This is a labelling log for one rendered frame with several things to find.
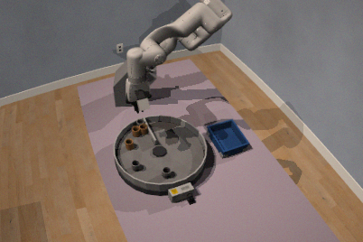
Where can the bronze bushing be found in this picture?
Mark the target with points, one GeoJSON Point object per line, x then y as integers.
{"type": "Point", "coordinates": [144, 130]}
{"type": "Point", "coordinates": [135, 132]}
{"type": "Point", "coordinates": [129, 144]}

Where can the grey metal bushing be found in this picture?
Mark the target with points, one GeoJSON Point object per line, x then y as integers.
{"type": "Point", "coordinates": [167, 175]}
{"type": "Point", "coordinates": [136, 168]}
{"type": "Point", "coordinates": [140, 121]}

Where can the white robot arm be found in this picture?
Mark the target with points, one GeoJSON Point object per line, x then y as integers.
{"type": "Point", "coordinates": [150, 54]}

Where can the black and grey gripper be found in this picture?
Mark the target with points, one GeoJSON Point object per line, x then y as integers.
{"type": "Point", "coordinates": [132, 87]}

